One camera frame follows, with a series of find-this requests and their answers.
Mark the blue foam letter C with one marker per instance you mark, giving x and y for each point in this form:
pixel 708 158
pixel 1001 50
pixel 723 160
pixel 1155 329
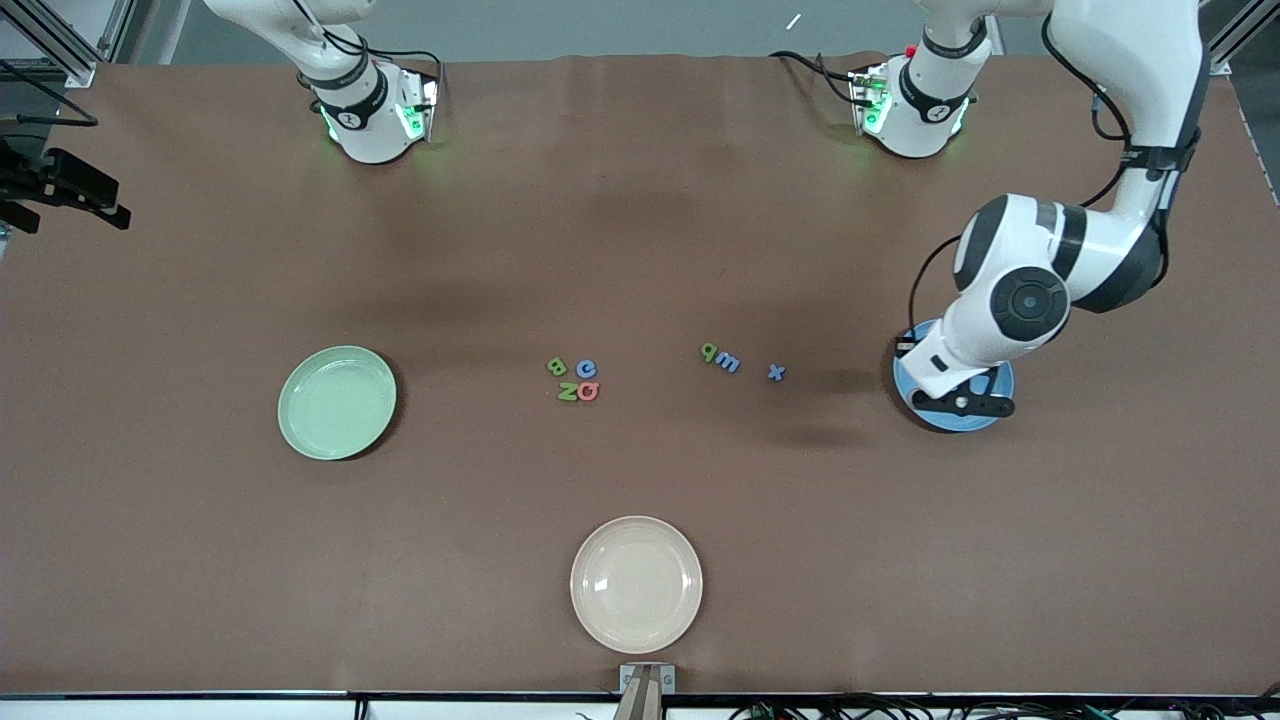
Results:
pixel 580 370

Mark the grey aluminium frame profile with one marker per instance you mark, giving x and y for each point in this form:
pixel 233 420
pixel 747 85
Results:
pixel 70 60
pixel 1225 55

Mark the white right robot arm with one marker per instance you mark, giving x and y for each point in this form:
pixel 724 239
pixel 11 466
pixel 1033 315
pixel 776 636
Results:
pixel 375 130

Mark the brown table mat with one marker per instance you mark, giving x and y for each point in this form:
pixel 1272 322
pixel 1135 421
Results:
pixel 640 250

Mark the lavender foam letter m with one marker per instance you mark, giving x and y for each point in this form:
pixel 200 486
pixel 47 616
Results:
pixel 728 364

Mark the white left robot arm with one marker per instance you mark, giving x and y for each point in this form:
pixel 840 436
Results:
pixel 1100 250

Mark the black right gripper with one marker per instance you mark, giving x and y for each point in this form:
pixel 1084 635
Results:
pixel 48 180

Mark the green foam letter B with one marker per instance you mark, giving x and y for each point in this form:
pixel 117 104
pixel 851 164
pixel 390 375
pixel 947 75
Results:
pixel 557 367

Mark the blue plate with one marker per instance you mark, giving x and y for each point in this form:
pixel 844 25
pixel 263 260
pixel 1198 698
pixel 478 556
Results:
pixel 950 425

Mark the green plate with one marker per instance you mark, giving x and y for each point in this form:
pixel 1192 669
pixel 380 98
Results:
pixel 337 402

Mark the grey camera pole bracket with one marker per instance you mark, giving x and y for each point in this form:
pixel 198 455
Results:
pixel 645 690

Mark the beige plate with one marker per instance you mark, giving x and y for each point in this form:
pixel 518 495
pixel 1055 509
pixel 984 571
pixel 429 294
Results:
pixel 636 585

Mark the green foam letter N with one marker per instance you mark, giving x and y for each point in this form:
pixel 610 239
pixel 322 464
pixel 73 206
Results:
pixel 568 392

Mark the pink foam letter Q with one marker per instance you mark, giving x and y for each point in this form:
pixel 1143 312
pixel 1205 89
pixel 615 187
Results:
pixel 583 398

